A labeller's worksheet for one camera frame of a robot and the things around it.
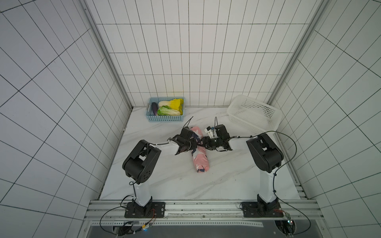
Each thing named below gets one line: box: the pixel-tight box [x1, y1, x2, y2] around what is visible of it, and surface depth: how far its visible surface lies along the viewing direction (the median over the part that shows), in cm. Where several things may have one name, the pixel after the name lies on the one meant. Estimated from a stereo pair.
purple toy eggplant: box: [151, 102, 159, 116], surface depth 119 cm
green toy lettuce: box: [156, 105, 181, 116], surface depth 109 cm
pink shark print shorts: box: [189, 125, 210, 174], surface depth 88 cm
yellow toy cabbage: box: [158, 98, 184, 116], surface depth 113 cm
